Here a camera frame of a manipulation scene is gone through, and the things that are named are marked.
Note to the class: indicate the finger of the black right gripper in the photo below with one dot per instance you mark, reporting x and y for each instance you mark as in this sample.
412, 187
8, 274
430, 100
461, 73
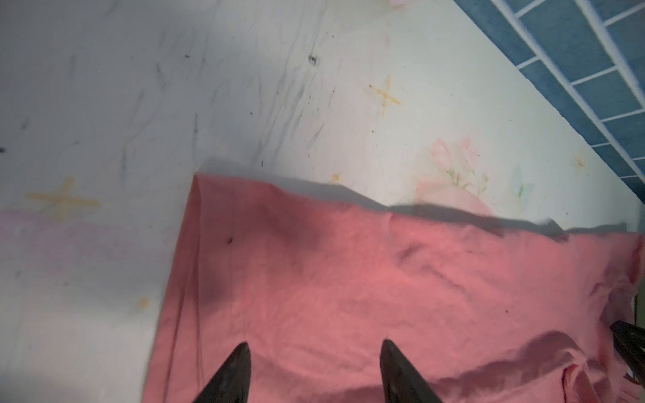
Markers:
629, 343

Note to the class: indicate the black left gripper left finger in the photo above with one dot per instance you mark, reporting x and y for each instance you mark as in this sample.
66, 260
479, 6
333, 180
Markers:
231, 382

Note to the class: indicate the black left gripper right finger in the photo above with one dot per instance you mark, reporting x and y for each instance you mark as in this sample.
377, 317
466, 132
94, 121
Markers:
401, 382

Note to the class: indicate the pink t shirt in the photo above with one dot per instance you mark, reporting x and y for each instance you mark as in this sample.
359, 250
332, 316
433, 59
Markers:
315, 287

